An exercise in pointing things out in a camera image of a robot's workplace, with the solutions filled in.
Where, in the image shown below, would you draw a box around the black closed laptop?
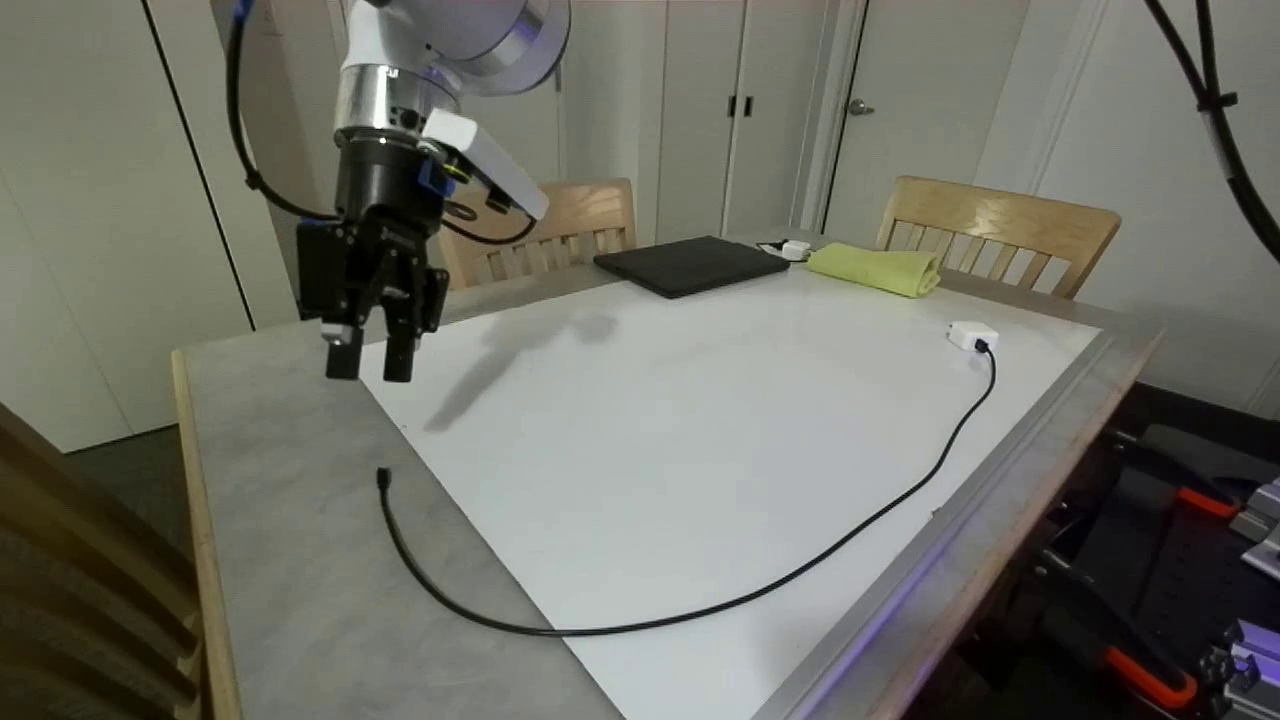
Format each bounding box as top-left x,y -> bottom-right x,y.
591,231 -> 790,304

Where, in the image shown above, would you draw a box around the grey room door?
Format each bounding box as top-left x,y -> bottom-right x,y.
822,0 -> 1036,253

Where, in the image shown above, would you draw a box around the orange-handled black clamp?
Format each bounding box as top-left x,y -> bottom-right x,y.
1113,462 -> 1251,537
1096,642 -> 1202,710

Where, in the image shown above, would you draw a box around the short aluminium extrusion pieces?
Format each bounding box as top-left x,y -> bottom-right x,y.
1228,475 -> 1280,581

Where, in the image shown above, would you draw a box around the large white board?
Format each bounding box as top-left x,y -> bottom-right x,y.
334,263 -> 1113,720

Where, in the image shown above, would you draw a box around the long aluminium extrusion rail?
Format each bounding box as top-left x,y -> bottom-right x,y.
1202,614 -> 1280,720

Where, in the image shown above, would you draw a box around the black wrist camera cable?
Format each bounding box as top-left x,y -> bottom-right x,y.
221,0 -> 534,253

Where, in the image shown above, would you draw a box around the yellow folded cloth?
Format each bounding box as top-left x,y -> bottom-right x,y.
798,238 -> 943,304

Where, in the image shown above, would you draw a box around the white closet doors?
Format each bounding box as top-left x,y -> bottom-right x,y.
657,0 -> 811,242

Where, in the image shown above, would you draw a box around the thick black cable bundle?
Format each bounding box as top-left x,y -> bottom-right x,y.
1138,0 -> 1280,267

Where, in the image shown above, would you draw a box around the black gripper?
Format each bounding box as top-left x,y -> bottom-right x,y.
291,133 -> 452,384

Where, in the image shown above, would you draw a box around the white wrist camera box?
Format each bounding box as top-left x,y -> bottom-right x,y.
419,107 -> 553,226

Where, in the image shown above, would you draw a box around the black charger cable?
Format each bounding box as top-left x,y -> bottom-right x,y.
371,333 -> 1003,641

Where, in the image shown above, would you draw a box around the white charger adapter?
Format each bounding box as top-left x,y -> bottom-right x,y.
941,316 -> 1000,355

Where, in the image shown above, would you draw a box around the wooden slat-back chair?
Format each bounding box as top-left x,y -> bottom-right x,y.
437,175 -> 640,296
0,400 -> 210,720
875,170 -> 1122,304

